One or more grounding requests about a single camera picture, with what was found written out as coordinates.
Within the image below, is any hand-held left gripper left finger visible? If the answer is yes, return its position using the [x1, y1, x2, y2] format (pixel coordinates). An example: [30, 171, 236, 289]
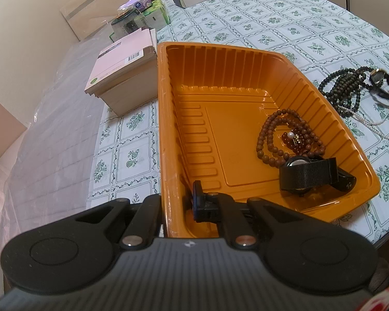
[74, 195, 163, 250]

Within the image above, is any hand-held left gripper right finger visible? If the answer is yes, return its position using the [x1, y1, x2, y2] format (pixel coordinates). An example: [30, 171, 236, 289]
[193, 181, 299, 250]

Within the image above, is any orange plastic tray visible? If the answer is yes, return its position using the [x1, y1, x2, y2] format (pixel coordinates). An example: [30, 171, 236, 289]
[157, 41, 381, 238]

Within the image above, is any brown wooden bead necklace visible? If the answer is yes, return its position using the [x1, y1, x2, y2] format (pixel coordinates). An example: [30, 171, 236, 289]
[255, 109, 327, 168]

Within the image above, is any red bead bracelet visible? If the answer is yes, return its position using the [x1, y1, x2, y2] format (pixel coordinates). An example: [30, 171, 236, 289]
[281, 131, 312, 156]

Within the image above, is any black fabric strap watch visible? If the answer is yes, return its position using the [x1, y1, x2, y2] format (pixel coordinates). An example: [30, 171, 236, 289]
[279, 155, 338, 197]

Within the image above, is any dark bead necklace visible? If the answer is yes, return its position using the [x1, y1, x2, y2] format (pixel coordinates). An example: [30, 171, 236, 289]
[318, 66, 377, 119]

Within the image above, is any white pearl necklace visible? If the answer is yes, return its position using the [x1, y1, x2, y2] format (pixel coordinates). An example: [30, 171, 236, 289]
[339, 102, 389, 144]

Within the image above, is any gold-rimmed black watch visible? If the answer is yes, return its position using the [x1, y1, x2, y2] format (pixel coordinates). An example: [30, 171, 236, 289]
[370, 67, 389, 101]

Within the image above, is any beige lidded box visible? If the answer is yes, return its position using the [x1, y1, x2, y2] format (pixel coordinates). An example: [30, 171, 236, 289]
[85, 47, 158, 116]

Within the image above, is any pink booklet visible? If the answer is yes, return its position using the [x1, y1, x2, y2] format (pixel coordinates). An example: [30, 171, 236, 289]
[95, 27, 156, 72]

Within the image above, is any glass jar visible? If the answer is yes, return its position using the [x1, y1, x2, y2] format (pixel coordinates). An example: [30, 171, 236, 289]
[111, 8, 150, 38]

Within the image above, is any green tissue pack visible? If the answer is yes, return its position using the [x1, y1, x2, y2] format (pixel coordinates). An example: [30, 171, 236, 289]
[142, 0, 170, 30]

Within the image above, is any green floral tablecloth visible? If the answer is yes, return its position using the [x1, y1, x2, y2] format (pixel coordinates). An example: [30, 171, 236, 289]
[87, 0, 389, 246]

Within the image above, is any beige wooden headboard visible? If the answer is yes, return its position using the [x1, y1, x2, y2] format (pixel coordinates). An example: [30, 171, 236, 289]
[60, 0, 143, 41]

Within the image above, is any white purple tissue pack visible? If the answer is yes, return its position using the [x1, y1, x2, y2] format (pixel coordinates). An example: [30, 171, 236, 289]
[118, 0, 154, 12]

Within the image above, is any red patterned white cloth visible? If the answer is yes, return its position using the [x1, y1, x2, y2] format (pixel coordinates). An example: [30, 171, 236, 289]
[360, 284, 389, 311]

